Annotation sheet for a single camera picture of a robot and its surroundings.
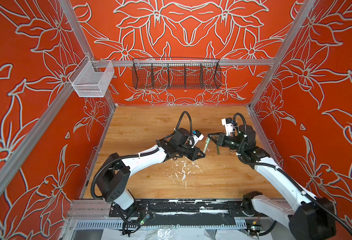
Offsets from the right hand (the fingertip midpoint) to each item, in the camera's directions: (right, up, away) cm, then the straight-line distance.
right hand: (206, 136), depth 75 cm
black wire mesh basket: (-15, +39, +23) cm, 48 cm away
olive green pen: (0, -4, 0) cm, 4 cm away
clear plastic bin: (-70, +35, +19) cm, 80 cm away
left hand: (-1, -9, +1) cm, 9 cm away
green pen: (+12, -11, +20) cm, 26 cm away
